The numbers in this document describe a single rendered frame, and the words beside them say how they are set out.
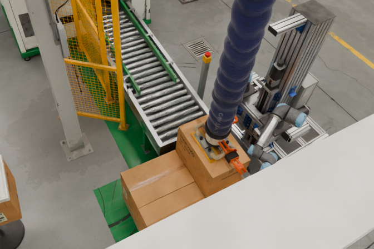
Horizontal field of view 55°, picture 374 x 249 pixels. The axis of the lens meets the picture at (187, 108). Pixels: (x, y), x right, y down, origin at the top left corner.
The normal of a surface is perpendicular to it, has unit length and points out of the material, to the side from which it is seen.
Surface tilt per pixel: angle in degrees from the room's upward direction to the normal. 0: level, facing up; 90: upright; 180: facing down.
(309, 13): 0
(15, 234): 0
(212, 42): 0
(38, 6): 90
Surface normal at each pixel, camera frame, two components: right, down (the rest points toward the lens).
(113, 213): 0.09, -0.62
